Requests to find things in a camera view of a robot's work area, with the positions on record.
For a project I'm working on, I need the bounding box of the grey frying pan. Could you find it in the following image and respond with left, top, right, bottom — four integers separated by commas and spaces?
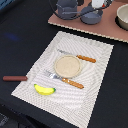
61, 7, 104, 26

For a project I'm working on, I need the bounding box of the beige bowl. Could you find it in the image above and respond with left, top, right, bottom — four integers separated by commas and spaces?
117, 4, 128, 30

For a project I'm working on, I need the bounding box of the fork with orange handle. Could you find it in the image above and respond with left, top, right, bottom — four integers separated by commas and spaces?
43, 70, 84, 89

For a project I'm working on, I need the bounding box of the tan round plate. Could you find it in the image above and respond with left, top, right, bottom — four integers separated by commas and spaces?
54, 55, 81, 78

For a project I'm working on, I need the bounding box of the grey toy pot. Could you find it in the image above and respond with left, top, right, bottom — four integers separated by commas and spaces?
57, 0, 78, 18

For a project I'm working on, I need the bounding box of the knife with orange handle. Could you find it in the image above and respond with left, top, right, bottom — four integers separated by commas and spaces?
57, 49, 96, 63

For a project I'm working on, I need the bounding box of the yellow toy banana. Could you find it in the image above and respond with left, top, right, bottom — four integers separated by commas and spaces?
34, 84, 56, 95

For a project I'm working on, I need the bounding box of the beige woven placemat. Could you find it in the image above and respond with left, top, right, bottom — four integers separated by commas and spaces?
12, 31, 113, 128

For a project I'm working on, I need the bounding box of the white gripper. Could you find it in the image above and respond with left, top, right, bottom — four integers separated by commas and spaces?
91, 0, 107, 8

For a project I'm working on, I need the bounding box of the brown toy sausage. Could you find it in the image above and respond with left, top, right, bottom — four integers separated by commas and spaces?
3, 76, 27, 81

